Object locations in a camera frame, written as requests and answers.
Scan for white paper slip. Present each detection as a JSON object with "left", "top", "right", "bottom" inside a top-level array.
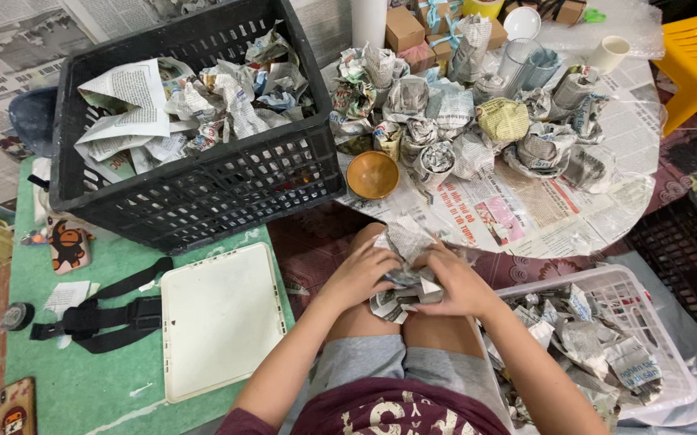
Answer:
[{"left": 42, "top": 280, "right": 93, "bottom": 322}]

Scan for brown ceramic bowl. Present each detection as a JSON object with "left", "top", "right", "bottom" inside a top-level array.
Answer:
[{"left": 346, "top": 150, "right": 401, "bottom": 201}]

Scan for plain brown cardboard box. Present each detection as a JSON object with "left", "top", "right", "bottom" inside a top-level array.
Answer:
[{"left": 385, "top": 5, "right": 427, "bottom": 53}]

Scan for green floor mat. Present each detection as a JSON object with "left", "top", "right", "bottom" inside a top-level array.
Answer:
[{"left": 4, "top": 156, "right": 296, "bottom": 435}]

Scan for maroon printed shirt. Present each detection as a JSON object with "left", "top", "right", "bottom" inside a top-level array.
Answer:
[{"left": 215, "top": 377, "right": 513, "bottom": 435}]

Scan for black plastic crate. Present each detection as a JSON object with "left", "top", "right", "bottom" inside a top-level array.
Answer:
[{"left": 49, "top": 0, "right": 347, "bottom": 253}]

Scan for phone with monkey case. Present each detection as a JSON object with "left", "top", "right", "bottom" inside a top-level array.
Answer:
[{"left": 46, "top": 216, "right": 93, "bottom": 276}]

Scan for person's right hand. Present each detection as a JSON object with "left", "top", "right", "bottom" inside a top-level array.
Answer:
[{"left": 412, "top": 242, "right": 503, "bottom": 320}]

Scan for pile of newspaper-wrapped cups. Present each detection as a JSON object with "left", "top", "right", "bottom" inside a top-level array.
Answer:
[{"left": 327, "top": 13, "right": 618, "bottom": 195}]

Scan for newspaper-wrapped item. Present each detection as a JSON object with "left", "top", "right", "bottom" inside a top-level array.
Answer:
[{"left": 369, "top": 214, "right": 447, "bottom": 325}]

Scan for white paper roll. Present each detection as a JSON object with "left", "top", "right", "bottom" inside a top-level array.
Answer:
[{"left": 351, "top": 0, "right": 389, "bottom": 50}]

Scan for black tape roll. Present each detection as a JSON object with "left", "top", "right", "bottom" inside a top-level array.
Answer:
[{"left": 2, "top": 301, "right": 36, "bottom": 332}]

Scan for bubble wrap sheet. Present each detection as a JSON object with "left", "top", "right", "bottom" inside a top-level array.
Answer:
[{"left": 536, "top": 0, "right": 668, "bottom": 61}]

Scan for white ceramic cup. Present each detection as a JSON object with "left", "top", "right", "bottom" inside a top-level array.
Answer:
[{"left": 586, "top": 35, "right": 632, "bottom": 75}]

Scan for yellow plastic chair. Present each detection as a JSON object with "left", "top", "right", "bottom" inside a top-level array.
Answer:
[{"left": 652, "top": 0, "right": 697, "bottom": 137}]

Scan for grey shorts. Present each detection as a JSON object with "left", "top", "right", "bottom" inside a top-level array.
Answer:
[{"left": 279, "top": 333, "right": 515, "bottom": 435}]

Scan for phone with red cartoon case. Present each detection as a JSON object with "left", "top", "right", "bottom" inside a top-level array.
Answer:
[{"left": 0, "top": 377, "right": 39, "bottom": 435}]

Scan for black strap with buckle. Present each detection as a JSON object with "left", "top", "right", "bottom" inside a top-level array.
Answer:
[{"left": 29, "top": 256, "right": 174, "bottom": 355}]

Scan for heap of crumpled newspaper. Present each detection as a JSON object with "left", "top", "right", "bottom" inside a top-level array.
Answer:
[{"left": 74, "top": 21, "right": 318, "bottom": 182}]

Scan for heap of newspaper-wrapped bundles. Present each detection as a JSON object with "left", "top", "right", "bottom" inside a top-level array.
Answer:
[{"left": 482, "top": 284, "right": 664, "bottom": 431}]

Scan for white plastic basket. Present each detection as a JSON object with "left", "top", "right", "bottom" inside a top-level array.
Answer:
[{"left": 480, "top": 265, "right": 697, "bottom": 424}]

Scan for cardboard box with blue ribbon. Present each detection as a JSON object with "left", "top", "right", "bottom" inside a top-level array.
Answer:
[
  {"left": 426, "top": 17, "right": 510, "bottom": 62},
  {"left": 416, "top": 0, "right": 465, "bottom": 35}
]

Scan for newspaper sheet table cover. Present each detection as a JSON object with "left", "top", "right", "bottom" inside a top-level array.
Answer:
[{"left": 331, "top": 54, "right": 668, "bottom": 261}]

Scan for pink gift box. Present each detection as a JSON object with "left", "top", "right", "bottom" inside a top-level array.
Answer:
[{"left": 397, "top": 41, "right": 438, "bottom": 75}]

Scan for white plastic tray lid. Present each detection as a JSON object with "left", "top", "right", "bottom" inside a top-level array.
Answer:
[{"left": 159, "top": 242, "right": 288, "bottom": 404}]

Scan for dark blue plastic stool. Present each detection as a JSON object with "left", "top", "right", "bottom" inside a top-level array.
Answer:
[{"left": 8, "top": 86, "right": 60, "bottom": 159}]

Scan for black lattice crate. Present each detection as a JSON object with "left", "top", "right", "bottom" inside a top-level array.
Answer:
[{"left": 625, "top": 192, "right": 697, "bottom": 366}]

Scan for white round lid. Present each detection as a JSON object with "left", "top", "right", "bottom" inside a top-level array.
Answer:
[{"left": 503, "top": 6, "right": 542, "bottom": 42}]

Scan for person's left hand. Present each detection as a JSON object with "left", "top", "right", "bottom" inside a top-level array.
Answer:
[{"left": 317, "top": 240, "right": 405, "bottom": 314}]

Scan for clear drinking glass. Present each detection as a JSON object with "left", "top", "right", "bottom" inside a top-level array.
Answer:
[{"left": 496, "top": 37, "right": 546, "bottom": 99}]

